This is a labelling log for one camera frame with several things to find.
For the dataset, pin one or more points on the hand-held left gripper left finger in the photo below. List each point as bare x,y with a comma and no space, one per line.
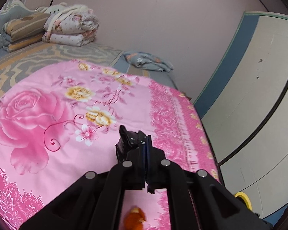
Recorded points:
138,172

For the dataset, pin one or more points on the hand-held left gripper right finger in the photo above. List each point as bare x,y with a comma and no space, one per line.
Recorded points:
156,167

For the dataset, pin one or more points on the orange peel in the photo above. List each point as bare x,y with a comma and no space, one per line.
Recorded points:
134,220

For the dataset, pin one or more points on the pink floral blanket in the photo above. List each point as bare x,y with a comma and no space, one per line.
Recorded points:
50,115

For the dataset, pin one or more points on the grey-blue crumpled cloth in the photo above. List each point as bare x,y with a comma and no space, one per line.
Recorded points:
146,60

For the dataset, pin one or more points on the white door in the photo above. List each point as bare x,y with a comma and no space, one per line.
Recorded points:
254,100

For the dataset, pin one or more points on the bed with grey patterned sheet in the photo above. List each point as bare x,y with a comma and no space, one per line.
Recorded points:
50,52

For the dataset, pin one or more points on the folded floral quilt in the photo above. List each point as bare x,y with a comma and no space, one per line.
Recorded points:
72,26

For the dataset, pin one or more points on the folded striped quilt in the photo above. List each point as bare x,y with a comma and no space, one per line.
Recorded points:
24,26

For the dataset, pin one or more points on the blue door frame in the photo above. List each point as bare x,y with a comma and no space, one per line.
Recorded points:
230,60

